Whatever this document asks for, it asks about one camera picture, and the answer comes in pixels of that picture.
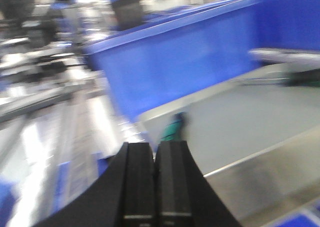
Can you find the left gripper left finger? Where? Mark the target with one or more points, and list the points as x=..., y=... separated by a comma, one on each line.
x=123, y=195

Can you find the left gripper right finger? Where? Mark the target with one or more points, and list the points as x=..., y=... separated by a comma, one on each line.
x=184, y=196

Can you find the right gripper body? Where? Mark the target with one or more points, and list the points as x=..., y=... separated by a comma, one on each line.
x=284, y=61

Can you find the large blue plastic bin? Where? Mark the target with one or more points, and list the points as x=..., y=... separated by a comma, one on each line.
x=166, y=59

